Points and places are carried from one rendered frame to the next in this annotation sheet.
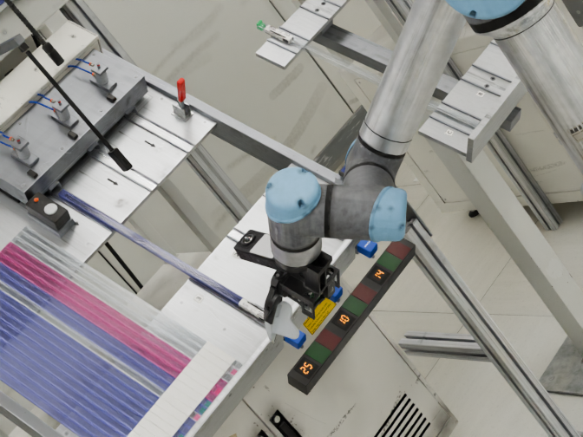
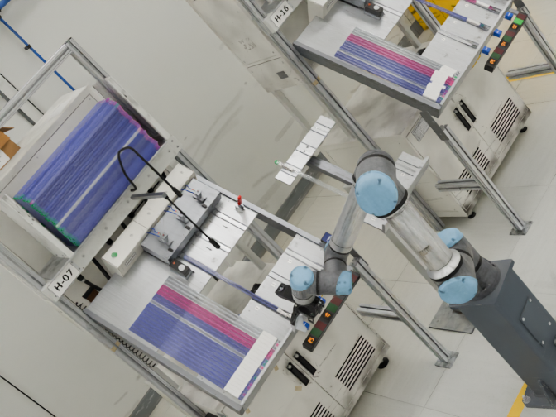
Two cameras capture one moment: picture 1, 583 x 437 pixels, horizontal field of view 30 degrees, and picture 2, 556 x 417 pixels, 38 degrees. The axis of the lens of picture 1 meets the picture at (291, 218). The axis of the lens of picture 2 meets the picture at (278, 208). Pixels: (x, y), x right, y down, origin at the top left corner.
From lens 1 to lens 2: 110 cm
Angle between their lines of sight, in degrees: 5
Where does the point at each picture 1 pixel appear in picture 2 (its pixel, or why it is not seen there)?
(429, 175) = not seen: hidden behind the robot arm
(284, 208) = (298, 285)
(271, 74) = (275, 126)
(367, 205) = (334, 281)
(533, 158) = (426, 194)
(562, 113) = (414, 246)
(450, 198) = not seen: hidden behind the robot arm
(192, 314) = (254, 316)
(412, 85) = (351, 226)
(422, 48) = (355, 212)
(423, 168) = not seen: hidden behind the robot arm
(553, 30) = (407, 215)
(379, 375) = (347, 327)
